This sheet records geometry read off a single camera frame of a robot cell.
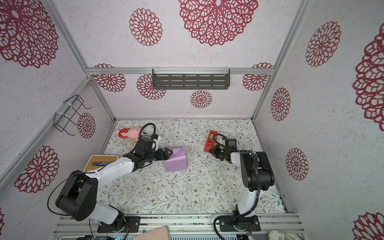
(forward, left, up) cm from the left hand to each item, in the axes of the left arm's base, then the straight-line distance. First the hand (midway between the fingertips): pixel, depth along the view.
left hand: (166, 154), depth 90 cm
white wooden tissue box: (-2, +43, -3) cm, 43 cm away
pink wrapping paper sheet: (-5, -7, +2) cm, 9 cm away
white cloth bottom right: (-40, -53, -6) cm, 67 cm away
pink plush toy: (+19, +27, -2) cm, 33 cm away
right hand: (+8, -28, -5) cm, 29 cm away
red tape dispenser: (+13, -28, -4) cm, 31 cm away
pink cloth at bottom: (-39, +1, -7) cm, 39 cm away
